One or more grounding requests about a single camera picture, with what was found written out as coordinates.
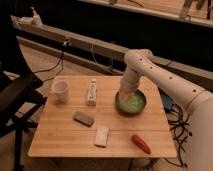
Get blue box on floor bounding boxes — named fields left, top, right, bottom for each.
left=160, top=93, right=173, bottom=110

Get white tube with cap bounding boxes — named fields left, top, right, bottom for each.
left=86, top=79, right=97, bottom=106

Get black chair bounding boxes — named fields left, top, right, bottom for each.
left=0, top=62, right=47, bottom=171

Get black floor cables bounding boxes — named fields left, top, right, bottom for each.
left=164, top=103, right=194, bottom=169

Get green bowl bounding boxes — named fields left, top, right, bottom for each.
left=115, top=90, right=146, bottom=115

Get grey rectangular sponge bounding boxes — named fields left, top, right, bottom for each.
left=73, top=112, right=94, bottom=127

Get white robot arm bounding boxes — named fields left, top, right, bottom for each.
left=119, top=49, right=213, bottom=171

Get white spray bottle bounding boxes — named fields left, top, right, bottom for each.
left=31, top=7, right=43, bottom=26

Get white hanging cable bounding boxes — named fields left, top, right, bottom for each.
left=90, top=43, right=126, bottom=75

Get white plastic cup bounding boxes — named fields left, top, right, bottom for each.
left=51, top=80, right=69, bottom=103

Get white rectangular block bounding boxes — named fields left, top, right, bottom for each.
left=94, top=126, right=109, bottom=147

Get wooden table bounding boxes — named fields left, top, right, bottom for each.
left=28, top=76, right=176, bottom=158

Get long wooden beam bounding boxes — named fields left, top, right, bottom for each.
left=11, top=16, right=213, bottom=91

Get black hanging cable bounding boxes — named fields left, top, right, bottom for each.
left=32, top=39, right=72, bottom=83

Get orange carrot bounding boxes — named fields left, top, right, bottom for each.
left=131, top=134, right=151, bottom=154

